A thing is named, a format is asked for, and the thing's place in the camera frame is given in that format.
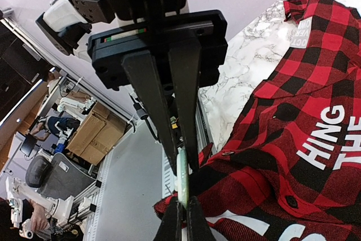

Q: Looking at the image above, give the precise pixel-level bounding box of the green orange round badge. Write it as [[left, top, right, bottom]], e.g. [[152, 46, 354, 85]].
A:
[[176, 147, 189, 211]]

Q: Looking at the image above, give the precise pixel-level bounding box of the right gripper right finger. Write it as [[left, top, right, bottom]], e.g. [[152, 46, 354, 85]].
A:
[[186, 196, 216, 241]]

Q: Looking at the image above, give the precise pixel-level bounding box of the person in striped shirt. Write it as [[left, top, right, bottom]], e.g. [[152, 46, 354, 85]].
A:
[[27, 116, 81, 142]]

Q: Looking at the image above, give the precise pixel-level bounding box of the aluminium front rail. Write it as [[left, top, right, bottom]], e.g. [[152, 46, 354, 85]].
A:
[[161, 95, 213, 208]]

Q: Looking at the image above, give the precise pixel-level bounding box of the grey office chair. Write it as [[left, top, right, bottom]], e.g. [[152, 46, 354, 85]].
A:
[[25, 153, 96, 200]]

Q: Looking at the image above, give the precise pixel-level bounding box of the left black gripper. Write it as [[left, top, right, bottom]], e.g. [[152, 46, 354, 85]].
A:
[[87, 10, 228, 174]]

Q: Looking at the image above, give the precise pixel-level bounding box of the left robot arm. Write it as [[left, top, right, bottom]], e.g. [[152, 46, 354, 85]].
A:
[[36, 0, 227, 172]]

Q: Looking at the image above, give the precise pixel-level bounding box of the cardboard box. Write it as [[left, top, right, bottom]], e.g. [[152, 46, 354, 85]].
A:
[[67, 102, 127, 165]]

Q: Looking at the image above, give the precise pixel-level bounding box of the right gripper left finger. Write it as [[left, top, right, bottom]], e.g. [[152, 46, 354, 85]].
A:
[[153, 196, 184, 241]]

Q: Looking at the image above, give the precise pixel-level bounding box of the red black plaid shirt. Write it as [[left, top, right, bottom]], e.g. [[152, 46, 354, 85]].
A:
[[153, 0, 361, 241]]

